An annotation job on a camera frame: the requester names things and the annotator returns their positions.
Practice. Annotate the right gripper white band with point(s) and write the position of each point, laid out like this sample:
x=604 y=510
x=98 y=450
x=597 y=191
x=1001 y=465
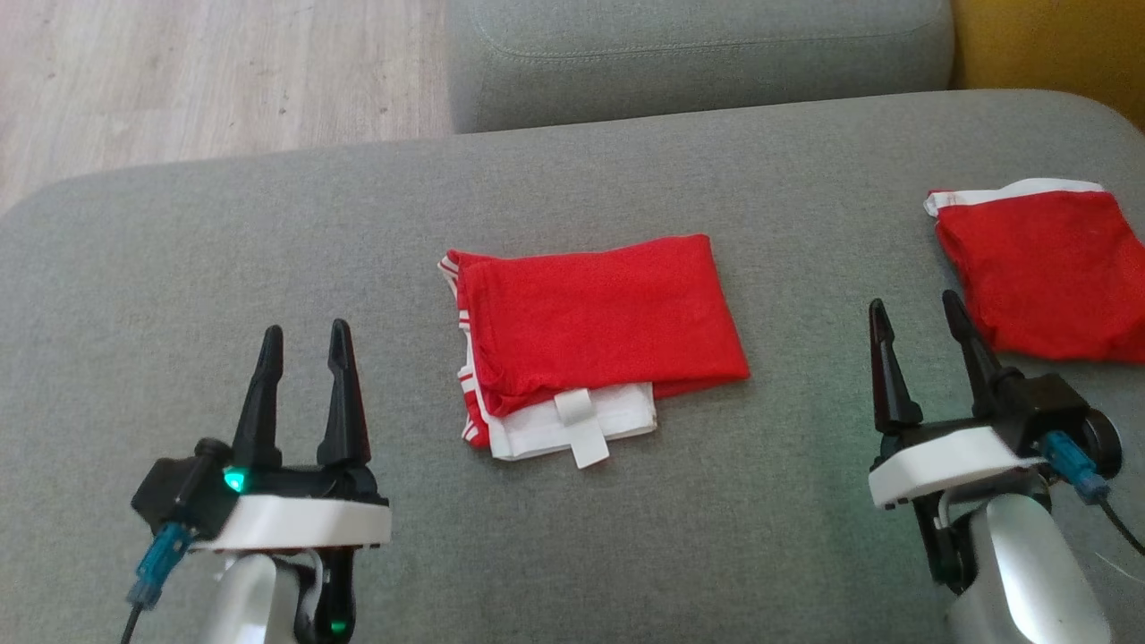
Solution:
x=948 y=461

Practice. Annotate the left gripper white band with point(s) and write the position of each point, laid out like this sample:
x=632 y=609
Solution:
x=295 y=521

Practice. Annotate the red shorts white waistband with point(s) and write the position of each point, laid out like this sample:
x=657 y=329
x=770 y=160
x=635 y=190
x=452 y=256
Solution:
x=1047 y=268

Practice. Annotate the red basketball jersey white sleeves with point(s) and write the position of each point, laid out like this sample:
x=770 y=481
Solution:
x=599 y=313

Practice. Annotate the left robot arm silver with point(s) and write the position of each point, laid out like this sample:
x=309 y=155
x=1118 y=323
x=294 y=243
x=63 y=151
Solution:
x=250 y=599

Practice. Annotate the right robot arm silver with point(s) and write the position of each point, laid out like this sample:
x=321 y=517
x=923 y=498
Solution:
x=1029 y=572

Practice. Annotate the large grey sofa chaise seat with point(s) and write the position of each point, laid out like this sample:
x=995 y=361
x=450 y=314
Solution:
x=268 y=250

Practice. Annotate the yellow sofa backrest cushion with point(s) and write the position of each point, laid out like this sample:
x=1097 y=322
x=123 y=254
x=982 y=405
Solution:
x=1055 y=45

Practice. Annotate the grey sofa back cushion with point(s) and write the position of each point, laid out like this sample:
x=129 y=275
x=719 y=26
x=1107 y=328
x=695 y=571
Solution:
x=698 y=54

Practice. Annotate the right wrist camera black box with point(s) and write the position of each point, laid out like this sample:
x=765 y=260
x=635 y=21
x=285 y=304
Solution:
x=1051 y=402

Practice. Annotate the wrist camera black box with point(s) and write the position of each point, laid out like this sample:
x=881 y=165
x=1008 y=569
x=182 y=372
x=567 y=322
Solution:
x=1051 y=402
x=183 y=492

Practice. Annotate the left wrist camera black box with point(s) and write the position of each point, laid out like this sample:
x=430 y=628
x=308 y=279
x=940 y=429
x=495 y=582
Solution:
x=183 y=492

